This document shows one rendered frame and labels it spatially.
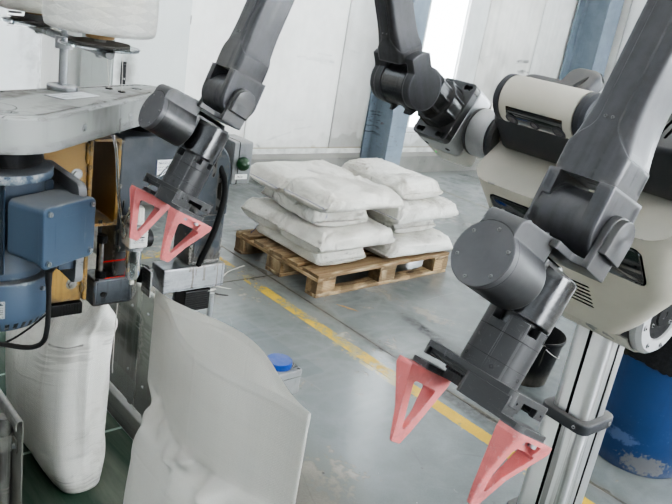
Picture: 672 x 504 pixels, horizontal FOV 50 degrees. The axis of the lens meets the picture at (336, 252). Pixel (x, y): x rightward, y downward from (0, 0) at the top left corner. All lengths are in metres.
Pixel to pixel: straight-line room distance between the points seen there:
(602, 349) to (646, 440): 1.84
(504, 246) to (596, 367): 0.91
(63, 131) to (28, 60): 3.08
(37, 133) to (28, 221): 0.12
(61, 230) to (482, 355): 0.66
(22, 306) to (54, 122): 0.28
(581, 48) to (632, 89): 9.17
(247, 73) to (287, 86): 5.61
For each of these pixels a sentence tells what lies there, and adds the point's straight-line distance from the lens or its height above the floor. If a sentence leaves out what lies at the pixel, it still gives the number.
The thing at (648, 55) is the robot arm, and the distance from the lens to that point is 0.68.
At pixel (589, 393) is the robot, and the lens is 1.50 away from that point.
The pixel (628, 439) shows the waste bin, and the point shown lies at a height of 0.14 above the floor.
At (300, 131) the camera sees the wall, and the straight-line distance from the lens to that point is 6.88.
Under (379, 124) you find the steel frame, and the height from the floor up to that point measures 0.54.
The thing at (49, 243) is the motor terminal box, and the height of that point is 1.25.
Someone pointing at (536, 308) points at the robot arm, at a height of 1.42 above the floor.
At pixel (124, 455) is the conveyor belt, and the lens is 2.14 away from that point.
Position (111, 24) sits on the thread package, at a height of 1.55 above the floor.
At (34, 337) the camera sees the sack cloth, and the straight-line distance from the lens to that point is 1.88.
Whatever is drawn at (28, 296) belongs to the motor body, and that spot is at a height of 1.14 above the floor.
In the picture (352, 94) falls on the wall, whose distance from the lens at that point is 7.20.
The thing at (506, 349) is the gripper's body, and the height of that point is 1.38.
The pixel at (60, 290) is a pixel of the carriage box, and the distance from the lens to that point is 1.44.
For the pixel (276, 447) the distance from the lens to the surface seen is 1.19.
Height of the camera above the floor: 1.63
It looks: 19 degrees down
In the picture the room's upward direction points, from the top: 10 degrees clockwise
